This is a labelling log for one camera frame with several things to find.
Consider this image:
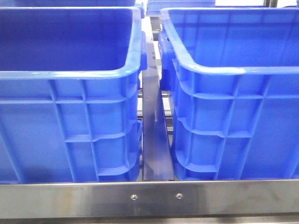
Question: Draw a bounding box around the steel divider bar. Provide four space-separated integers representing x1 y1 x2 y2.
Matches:
142 32 175 181

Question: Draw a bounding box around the left blue plastic bin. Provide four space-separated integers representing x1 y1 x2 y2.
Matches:
0 7 147 184

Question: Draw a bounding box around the blue plastic bin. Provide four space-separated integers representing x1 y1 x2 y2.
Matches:
0 7 147 184
159 7 299 180

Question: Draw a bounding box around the right blue plastic bin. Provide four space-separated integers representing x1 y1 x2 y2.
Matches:
159 7 299 180

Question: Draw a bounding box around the rear right blue bin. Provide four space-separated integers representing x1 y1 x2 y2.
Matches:
146 0 216 15

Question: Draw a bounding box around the rear left blue bin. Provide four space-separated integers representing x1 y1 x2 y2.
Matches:
0 0 144 9

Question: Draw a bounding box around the stainless steel front rail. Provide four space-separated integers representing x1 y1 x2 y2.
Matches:
0 180 299 219

